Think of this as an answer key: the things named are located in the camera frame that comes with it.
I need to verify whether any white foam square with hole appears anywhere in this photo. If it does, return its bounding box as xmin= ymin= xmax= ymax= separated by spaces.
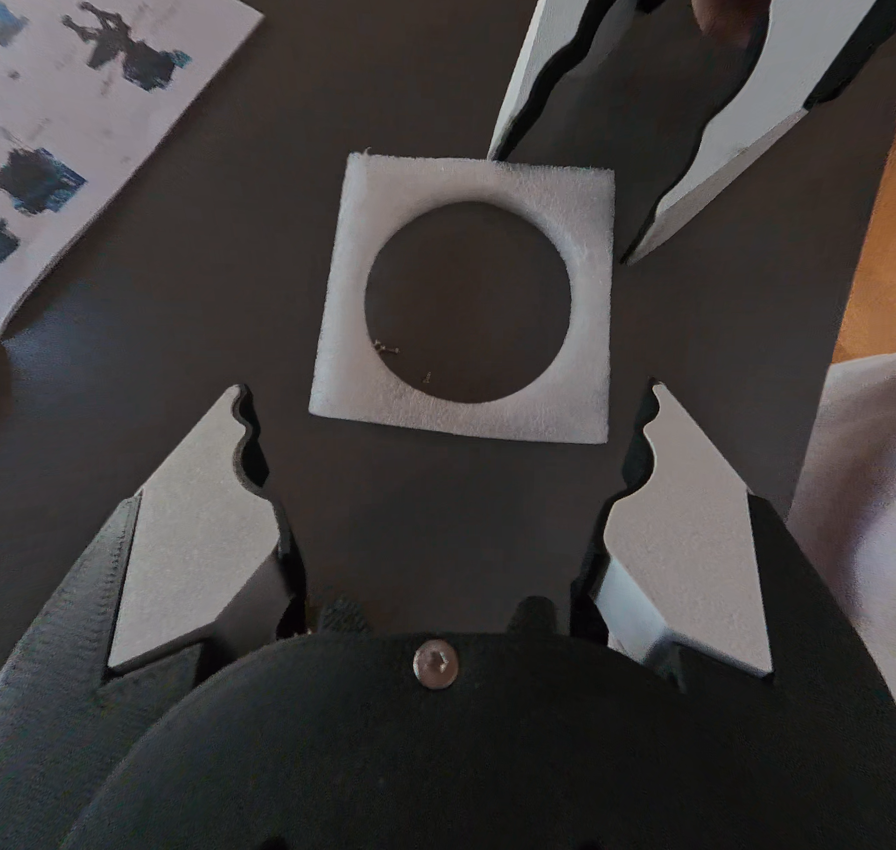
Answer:
xmin=308 ymin=149 xmax=617 ymax=445

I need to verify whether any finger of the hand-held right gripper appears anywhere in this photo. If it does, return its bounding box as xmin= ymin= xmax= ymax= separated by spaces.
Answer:
xmin=486 ymin=0 xmax=662 ymax=163
xmin=619 ymin=0 xmax=896 ymax=266

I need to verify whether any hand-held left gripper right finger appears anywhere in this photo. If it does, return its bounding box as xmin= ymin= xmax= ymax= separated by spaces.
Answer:
xmin=570 ymin=377 xmax=774 ymax=679

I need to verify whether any person's right hand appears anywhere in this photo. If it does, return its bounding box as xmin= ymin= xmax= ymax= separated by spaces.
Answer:
xmin=688 ymin=0 xmax=767 ymax=49

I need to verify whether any printed instruction booklet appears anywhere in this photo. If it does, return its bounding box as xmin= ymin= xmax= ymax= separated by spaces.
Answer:
xmin=0 ymin=0 xmax=266 ymax=336

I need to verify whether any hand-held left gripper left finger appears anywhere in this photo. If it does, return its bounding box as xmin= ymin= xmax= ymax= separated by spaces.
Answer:
xmin=105 ymin=383 xmax=309 ymax=676

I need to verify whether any dark grey desk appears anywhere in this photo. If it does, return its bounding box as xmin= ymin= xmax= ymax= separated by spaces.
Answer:
xmin=0 ymin=0 xmax=896 ymax=665

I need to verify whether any person's white shirt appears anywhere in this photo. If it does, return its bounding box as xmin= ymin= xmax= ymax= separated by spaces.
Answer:
xmin=787 ymin=355 xmax=896 ymax=697

